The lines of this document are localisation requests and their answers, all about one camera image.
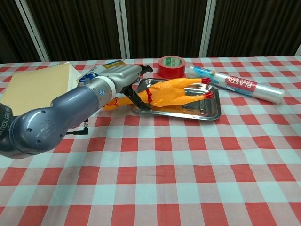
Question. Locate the yellow rubber chicken toy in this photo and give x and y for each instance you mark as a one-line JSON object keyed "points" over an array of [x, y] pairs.
{"points": [[174, 90]]}

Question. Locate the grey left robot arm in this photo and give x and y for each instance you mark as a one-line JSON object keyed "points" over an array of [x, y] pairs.
{"points": [[47, 122]]}

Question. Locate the stainless steel rectangular tray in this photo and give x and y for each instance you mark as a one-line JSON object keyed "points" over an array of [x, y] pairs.
{"points": [[207, 110]]}

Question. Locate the red tape roll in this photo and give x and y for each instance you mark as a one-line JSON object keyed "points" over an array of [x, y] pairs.
{"points": [[169, 71]]}

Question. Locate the blue and yellow snack packet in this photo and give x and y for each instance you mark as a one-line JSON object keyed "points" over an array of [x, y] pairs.
{"points": [[115, 63]]}

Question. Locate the blue and white drink can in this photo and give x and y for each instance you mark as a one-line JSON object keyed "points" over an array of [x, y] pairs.
{"points": [[90, 75]]}

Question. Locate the red white checkered tablecloth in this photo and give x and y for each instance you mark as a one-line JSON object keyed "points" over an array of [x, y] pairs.
{"points": [[150, 188]]}

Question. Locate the plastic food wrap roll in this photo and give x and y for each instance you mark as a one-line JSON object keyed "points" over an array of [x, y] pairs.
{"points": [[235, 84]]}

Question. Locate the dark brown curtain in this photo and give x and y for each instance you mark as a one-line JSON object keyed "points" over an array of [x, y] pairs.
{"points": [[164, 23]]}

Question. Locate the beige paper stack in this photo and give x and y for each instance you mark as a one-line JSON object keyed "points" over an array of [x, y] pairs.
{"points": [[35, 87]]}

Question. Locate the white metal frame post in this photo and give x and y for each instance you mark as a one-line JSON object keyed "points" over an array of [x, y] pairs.
{"points": [[125, 47], [35, 33], [207, 28]]}

